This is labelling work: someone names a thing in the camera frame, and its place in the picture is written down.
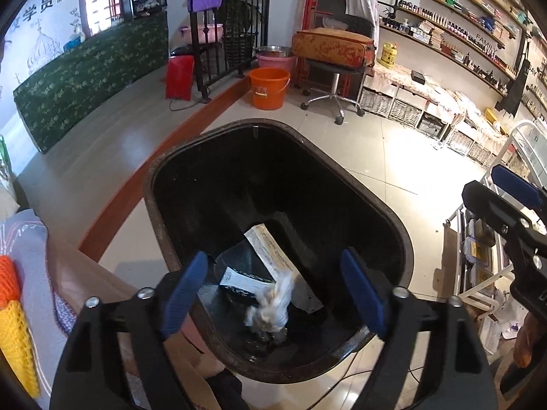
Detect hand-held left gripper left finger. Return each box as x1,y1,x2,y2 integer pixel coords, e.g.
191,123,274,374
49,251,210,410

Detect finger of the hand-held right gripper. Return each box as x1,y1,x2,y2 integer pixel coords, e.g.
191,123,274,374
491,165,547,213
462,180,536,234

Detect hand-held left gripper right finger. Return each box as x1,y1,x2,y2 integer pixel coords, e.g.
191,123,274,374
339,248,498,410

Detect white tissue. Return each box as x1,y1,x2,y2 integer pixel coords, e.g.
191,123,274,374
244,271,296,334

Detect black plastic trash bin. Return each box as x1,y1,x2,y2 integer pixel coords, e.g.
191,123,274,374
143,120,415,383

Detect person's right hand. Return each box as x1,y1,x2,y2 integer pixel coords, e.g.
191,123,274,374
513,313,540,369

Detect white metal cart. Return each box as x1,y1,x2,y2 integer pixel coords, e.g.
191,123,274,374
440,120,547,353

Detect black and white packet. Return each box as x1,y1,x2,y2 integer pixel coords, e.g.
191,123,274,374
219,267,275,298

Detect black hanging apron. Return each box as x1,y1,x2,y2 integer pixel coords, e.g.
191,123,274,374
500,57,531,117

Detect white cardboard box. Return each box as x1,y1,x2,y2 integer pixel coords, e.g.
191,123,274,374
244,223,300,285

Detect low shelf with wicker baskets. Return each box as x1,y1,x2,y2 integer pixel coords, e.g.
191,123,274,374
358,62,516,168

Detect yellow foam mesh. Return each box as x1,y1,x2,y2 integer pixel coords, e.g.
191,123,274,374
0,300,40,399

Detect orange foam mesh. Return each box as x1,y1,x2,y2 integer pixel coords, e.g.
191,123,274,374
0,255,22,304

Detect yellow plastic bottle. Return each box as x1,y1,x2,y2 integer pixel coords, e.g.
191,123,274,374
379,42,399,68

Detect black office chair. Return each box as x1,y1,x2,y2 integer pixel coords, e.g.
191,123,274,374
300,14,377,126

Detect red bag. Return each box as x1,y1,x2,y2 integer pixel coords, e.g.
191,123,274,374
166,55,196,100

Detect orange plastic bucket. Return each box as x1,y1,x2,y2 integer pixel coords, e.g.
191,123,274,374
248,67,292,111

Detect orange patterned suitcase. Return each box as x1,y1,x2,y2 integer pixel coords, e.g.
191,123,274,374
292,28,377,69

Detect green patterned counter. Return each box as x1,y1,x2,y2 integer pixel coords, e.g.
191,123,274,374
13,11,170,155

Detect pink plastic basin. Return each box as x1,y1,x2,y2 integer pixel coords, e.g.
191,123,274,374
255,50,298,74

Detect metal bowl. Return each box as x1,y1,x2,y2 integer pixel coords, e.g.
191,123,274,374
256,45,294,58

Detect small pink basin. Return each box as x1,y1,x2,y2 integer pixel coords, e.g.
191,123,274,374
194,23,224,44

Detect black metal railing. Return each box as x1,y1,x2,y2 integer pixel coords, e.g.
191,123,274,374
190,0,271,103

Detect black framed picture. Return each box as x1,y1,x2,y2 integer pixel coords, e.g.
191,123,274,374
129,0,168,19

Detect red phone booth cabinet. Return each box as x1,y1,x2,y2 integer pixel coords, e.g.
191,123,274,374
80,0,130,38

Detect wall shelves with bottles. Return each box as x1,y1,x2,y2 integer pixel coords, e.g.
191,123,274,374
378,0,547,121

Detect black floor cable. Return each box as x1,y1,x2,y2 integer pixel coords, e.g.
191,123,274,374
169,93,211,112

